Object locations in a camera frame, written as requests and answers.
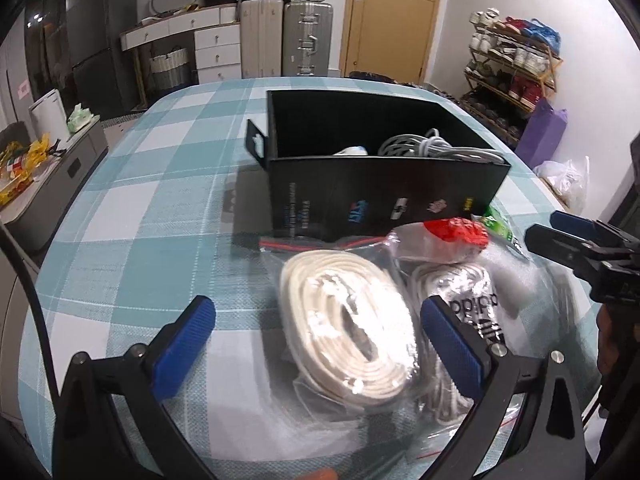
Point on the grey ribbed floor vent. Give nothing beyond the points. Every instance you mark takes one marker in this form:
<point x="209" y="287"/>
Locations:
<point x="122" y="117"/>

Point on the wooden door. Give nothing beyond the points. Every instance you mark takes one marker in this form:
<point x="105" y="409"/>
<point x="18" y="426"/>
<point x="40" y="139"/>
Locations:
<point x="395" y="25"/>

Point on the yellow snack bag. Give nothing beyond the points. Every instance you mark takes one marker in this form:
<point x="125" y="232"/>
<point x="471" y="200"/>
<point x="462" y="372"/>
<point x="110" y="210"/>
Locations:
<point x="30" y="155"/>

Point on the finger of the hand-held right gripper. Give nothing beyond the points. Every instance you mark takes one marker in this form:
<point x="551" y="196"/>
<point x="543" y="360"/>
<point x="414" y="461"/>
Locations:
<point x="555" y="245"/>
<point x="572" y="222"/>

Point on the white appliance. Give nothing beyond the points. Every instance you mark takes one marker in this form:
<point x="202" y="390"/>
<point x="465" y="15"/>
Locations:
<point x="50" y="115"/>

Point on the pale green tissue pack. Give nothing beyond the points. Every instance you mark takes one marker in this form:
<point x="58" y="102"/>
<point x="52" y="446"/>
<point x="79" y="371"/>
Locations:
<point x="80" y="117"/>

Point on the green packet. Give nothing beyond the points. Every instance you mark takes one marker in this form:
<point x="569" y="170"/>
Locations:
<point x="497" y="222"/>

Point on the bagged red white packet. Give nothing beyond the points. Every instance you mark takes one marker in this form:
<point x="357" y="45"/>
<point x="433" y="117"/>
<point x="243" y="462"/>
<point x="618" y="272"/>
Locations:
<point x="450" y="232"/>

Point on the white plastic bag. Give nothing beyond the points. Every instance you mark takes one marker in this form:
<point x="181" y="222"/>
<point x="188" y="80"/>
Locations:
<point x="565" y="180"/>

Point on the white plastic device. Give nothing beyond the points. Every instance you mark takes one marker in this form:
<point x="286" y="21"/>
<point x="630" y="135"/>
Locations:
<point x="352" y="150"/>

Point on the wooden shoe rack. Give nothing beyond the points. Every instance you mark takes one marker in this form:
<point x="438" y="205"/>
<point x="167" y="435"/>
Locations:
<point x="549" y="60"/>

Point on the blue plastic bag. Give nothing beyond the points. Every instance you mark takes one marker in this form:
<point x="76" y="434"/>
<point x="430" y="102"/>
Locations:
<point x="545" y="32"/>

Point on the silver suitcase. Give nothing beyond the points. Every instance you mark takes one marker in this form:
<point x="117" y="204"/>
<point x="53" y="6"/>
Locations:
<point x="307" y="40"/>

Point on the black cardboard box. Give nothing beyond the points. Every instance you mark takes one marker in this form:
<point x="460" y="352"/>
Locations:
<point x="350" y="195"/>

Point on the purple bag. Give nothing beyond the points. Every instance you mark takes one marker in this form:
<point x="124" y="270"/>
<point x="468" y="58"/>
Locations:
<point x="542" y="135"/>

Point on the white dresser desk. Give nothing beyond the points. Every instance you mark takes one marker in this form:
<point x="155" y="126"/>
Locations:
<point x="217" y="50"/>

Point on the grey refrigerator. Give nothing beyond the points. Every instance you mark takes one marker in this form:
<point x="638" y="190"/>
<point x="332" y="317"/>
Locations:
<point x="100" y="35"/>

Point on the person's right forearm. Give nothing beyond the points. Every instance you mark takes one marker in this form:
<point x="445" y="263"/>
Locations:
<point x="620" y="360"/>

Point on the grey low cabinet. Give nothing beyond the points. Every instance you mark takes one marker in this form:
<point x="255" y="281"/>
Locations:
<point x="65" y="170"/>

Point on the rows of stored shoes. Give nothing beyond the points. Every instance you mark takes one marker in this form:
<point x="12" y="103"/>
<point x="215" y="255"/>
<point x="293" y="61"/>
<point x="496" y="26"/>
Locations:
<point x="500" y="50"/>

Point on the teal checked tablecloth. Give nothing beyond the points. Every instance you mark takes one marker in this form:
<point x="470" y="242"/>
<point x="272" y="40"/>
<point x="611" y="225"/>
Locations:
<point x="150" y="185"/>

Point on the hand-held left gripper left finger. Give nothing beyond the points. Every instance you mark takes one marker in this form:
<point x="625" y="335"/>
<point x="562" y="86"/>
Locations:
<point x="182" y="345"/>

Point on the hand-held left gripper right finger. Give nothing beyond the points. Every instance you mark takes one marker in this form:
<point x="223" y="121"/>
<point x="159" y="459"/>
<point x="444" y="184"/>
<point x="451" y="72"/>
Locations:
<point x="452" y="345"/>

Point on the beige suitcase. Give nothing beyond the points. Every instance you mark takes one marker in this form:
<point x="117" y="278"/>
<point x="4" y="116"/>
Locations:
<point x="260" y="40"/>

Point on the woven laundry basket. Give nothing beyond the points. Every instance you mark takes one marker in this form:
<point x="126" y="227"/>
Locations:
<point x="170" y="72"/>

